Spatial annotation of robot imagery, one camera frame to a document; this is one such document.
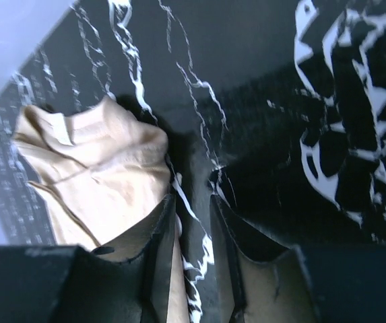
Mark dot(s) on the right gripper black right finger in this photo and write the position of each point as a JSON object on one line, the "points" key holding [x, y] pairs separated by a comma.
{"points": [[261, 281]]}

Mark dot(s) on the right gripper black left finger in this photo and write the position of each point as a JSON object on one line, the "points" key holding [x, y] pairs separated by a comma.
{"points": [[125, 280]]}

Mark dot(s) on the beige t shirt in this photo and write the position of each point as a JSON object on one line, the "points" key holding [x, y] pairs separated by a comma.
{"points": [[100, 172]]}

